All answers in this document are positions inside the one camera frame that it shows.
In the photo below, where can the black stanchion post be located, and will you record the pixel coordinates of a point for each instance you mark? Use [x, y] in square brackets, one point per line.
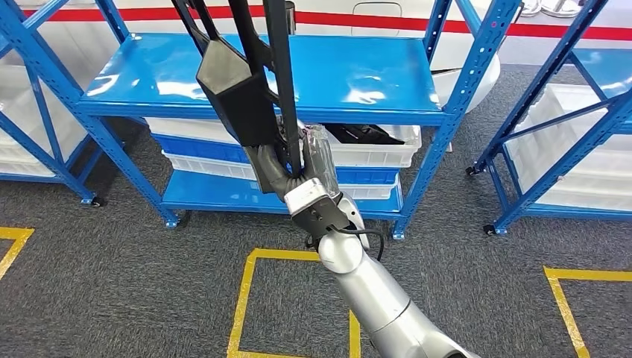
[291, 15]

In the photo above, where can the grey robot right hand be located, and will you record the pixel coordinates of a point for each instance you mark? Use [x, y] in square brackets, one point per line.
[321, 158]

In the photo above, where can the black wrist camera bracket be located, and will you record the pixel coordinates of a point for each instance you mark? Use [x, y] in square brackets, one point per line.
[316, 217]

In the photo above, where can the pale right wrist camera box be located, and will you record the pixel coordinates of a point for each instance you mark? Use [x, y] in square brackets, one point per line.
[303, 195]

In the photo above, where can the round metal stand base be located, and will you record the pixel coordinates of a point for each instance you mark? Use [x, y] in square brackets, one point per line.
[563, 9]

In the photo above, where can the yellow floor tape square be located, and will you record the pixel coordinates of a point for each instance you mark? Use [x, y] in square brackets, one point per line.
[592, 274]
[15, 232]

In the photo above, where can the blue metal shelf rack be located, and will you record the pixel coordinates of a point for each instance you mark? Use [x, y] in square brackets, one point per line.
[54, 166]
[543, 187]
[345, 74]

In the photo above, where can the long black plastic panel part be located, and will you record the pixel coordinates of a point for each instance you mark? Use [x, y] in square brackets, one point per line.
[237, 99]

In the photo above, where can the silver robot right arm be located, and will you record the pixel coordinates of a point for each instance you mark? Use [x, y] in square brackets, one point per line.
[375, 296]

